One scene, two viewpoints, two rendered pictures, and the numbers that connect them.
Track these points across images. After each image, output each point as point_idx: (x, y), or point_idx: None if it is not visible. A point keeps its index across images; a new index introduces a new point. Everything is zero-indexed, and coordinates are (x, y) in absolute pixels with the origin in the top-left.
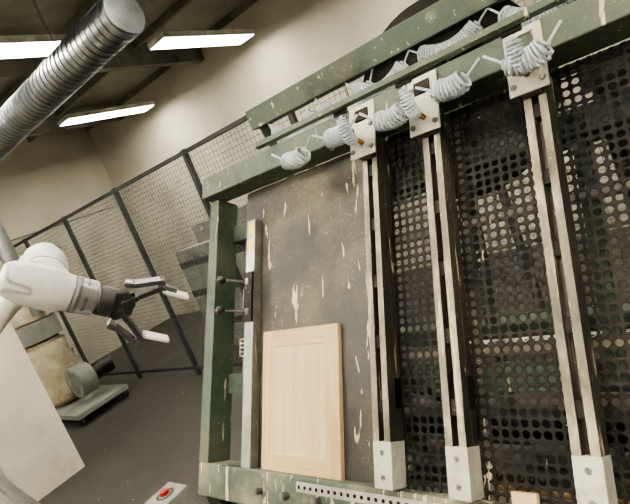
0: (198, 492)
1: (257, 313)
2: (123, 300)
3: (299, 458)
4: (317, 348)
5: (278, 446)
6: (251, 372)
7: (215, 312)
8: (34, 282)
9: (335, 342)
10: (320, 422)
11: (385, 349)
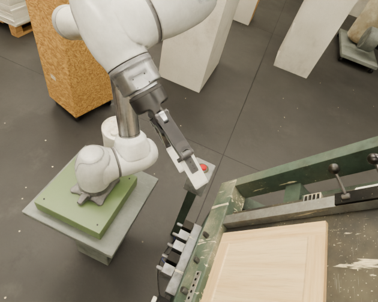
0: (222, 183)
1: (348, 208)
2: (155, 119)
3: (218, 271)
4: (297, 299)
5: (231, 248)
6: (285, 213)
7: (351, 154)
8: (81, 26)
9: None
10: (234, 296)
11: None
